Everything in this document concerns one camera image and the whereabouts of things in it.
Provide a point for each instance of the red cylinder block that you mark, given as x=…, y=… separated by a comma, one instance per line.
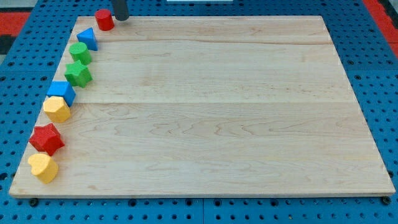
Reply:
x=104, y=19

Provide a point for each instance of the wooden board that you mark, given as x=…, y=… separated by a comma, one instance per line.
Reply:
x=213, y=107

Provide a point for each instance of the green star block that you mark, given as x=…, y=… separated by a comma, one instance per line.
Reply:
x=77, y=74

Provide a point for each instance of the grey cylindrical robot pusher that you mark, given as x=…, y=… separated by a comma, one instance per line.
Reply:
x=120, y=8

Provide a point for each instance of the blue triangle block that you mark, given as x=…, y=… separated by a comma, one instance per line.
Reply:
x=88, y=37

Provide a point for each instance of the green cylinder block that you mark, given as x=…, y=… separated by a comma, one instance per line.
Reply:
x=79, y=51

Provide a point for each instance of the blue cube block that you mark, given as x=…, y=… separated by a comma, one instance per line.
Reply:
x=63, y=89

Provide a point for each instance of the yellow hexagon block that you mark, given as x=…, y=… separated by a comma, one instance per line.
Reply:
x=56, y=109

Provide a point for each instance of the red star block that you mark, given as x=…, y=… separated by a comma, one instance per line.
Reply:
x=46, y=139

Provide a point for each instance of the yellow heart block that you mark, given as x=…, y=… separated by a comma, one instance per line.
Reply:
x=43, y=167

